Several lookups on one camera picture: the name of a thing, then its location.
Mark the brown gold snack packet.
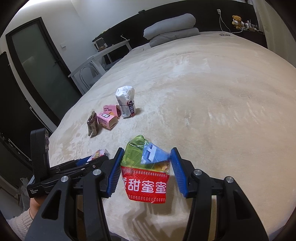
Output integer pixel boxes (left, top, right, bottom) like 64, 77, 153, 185
87, 111, 99, 137

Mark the pink cookie box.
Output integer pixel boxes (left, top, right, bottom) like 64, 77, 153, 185
103, 105, 121, 119
97, 113, 118, 130

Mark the red snack wrapper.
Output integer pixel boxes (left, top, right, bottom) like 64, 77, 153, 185
120, 135, 170, 204

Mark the light blue wrapper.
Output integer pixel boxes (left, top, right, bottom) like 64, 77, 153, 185
140, 142, 170, 165

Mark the white paper packet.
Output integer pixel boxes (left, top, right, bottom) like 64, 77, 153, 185
115, 86, 136, 118

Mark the left hand bare skin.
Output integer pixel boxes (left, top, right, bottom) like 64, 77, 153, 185
29, 196, 46, 219

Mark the black wardrobe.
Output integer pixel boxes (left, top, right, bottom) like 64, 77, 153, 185
1, 52, 45, 187

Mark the white chair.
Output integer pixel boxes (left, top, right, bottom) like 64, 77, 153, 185
79, 65, 102, 89

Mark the white desk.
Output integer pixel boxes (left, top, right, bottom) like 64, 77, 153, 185
68, 39, 132, 95

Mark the beige plush bed blanket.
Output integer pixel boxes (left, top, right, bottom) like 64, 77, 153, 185
49, 32, 295, 240

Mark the dark glass door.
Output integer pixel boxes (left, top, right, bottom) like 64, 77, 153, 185
6, 17, 82, 126

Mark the white appliance on headboard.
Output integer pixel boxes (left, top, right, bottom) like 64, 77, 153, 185
93, 38, 108, 52

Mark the folded grey duvet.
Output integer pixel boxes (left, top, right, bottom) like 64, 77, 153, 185
144, 13, 201, 47

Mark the small teddy bear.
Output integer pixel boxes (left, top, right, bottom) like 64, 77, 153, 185
232, 15, 243, 30

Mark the black headboard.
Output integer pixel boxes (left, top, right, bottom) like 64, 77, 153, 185
97, 1, 267, 48

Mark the black tracker camera left gripper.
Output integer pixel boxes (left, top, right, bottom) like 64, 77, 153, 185
30, 128, 50, 181

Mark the white charger cable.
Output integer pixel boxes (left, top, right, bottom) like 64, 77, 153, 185
217, 9, 246, 34

